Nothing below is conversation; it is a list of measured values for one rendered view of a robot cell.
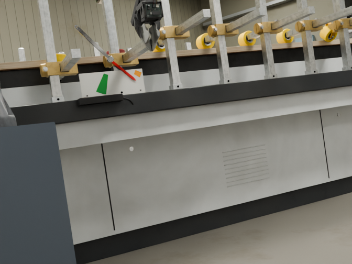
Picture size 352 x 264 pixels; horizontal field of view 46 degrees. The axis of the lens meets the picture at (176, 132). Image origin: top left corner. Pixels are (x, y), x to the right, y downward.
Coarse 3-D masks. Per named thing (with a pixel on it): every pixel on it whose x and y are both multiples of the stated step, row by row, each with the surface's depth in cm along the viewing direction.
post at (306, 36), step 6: (300, 0) 205; (306, 0) 206; (300, 6) 206; (306, 6) 206; (306, 18) 205; (306, 30) 205; (306, 36) 205; (306, 42) 205; (312, 42) 206; (306, 48) 206; (312, 48) 206; (306, 54) 206; (312, 54) 206; (306, 60) 207; (312, 60) 206; (306, 66) 207; (312, 66) 206
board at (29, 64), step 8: (336, 40) 237; (208, 48) 204; (232, 48) 210; (240, 48) 212; (248, 48) 213; (256, 48) 215; (272, 48) 219; (280, 48) 222; (288, 48) 225; (96, 56) 182; (144, 56) 191; (152, 56) 192; (160, 56) 194; (184, 56) 200; (192, 56) 204; (0, 64) 166; (8, 64) 168; (16, 64) 169; (24, 64) 170; (32, 64) 171; (80, 64) 182
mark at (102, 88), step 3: (105, 75) 163; (102, 78) 163; (105, 78) 163; (102, 81) 163; (105, 81) 163; (99, 84) 162; (102, 84) 163; (105, 84) 163; (99, 87) 162; (102, 87) 163; (105, 87) 163; (96, 90) 162; (99, 90) 162; (102, 90) 163; (105, 90) 163; (102, 93) 163; (105, 93) 163
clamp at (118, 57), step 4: (104, 56) 165; (112, 56) 165; (116, 56) 165; (120, 56) 166; (104, 60) 166; (116, 60) 165; (120, 60) 166; (136, 60) 169; (104, 64) 167; (108, 64) 165; (112, 64) 165; (120, 64) 166; (124, 64) 167; (128, 64) 168; (132, 64) 169; (136, 64) 170
